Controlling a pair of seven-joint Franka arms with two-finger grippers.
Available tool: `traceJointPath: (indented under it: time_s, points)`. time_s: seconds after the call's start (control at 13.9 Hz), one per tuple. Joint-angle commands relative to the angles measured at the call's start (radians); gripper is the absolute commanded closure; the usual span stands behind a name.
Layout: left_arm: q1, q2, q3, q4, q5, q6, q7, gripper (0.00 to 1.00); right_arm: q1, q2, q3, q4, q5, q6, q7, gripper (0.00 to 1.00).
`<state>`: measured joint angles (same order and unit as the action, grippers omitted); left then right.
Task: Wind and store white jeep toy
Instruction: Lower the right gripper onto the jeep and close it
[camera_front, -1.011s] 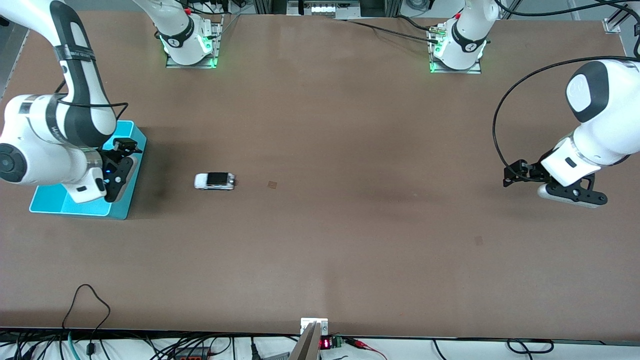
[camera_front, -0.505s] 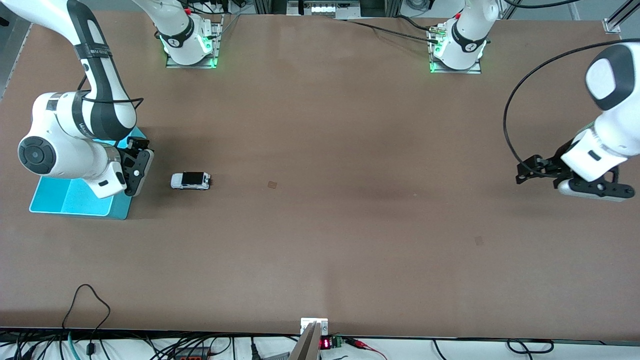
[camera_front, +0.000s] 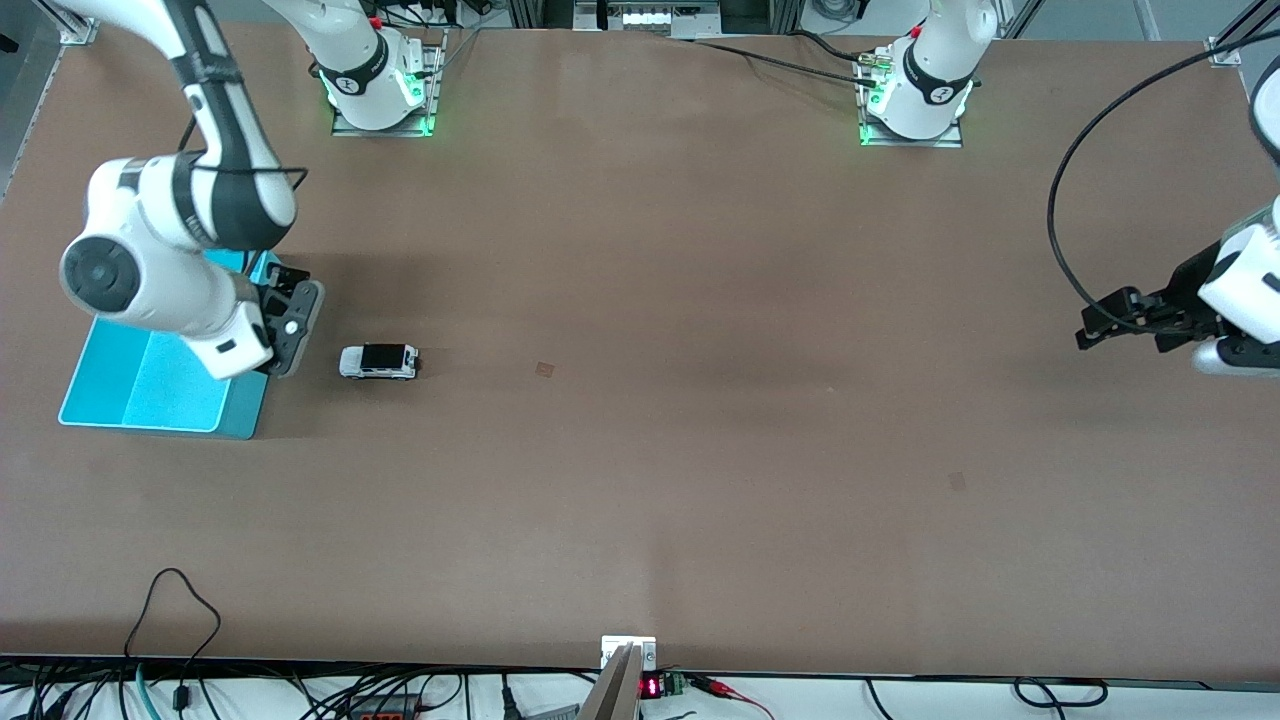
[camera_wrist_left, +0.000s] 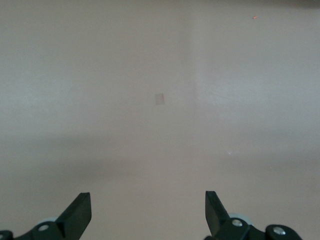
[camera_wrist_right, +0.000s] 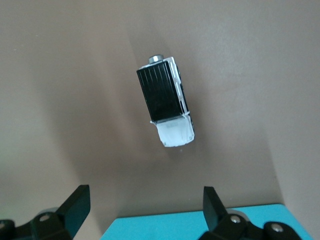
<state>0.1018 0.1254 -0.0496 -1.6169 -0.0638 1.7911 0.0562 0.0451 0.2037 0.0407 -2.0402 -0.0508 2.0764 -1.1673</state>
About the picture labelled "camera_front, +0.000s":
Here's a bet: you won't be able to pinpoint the white jeep toy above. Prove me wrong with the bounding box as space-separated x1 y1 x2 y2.
339 343 421 382

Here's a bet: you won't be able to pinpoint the cyan plastic bin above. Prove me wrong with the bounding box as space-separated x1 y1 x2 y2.
58 250 287 441

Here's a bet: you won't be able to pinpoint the grey side panel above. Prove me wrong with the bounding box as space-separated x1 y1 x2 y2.
0 25 63 201

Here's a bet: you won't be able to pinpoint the white socket strip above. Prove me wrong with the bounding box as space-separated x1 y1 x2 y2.
620 5 703 31

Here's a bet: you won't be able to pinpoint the grey aluminium bar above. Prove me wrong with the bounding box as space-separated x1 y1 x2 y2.
578 645 641 720

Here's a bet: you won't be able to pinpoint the red clip leads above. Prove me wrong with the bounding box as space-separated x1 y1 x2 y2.
690 675 776 720

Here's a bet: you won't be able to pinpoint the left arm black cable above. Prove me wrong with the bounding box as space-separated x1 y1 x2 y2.
1047 28 1280 331

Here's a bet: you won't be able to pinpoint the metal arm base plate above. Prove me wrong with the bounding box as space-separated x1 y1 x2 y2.
330 28 447 139
855 50 966 149

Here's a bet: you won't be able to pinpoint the aluminium frame corner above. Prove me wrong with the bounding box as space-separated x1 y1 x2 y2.
40 0 101 46
1205 0 1280 69

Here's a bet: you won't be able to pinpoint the black cable cluster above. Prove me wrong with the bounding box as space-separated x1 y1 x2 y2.
365 0 496 31

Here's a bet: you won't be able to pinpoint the black coiled floor cable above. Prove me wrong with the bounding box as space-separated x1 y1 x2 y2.
865 678 1109 720

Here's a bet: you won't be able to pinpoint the aluminium frame structure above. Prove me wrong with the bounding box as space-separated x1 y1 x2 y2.
505 0 806 41

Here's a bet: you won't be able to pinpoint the thin black looped cable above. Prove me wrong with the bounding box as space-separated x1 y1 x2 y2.
122 568 223 713

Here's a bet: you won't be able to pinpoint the black cable bundle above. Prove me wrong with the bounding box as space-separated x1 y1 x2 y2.
0 660 601 720

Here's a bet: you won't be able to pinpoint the black cable to arm base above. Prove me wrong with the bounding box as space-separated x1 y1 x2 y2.
788 30 881 66
690 38 881 89

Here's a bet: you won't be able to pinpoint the white bracket plate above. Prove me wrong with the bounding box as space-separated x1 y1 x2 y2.
601 636 658 669

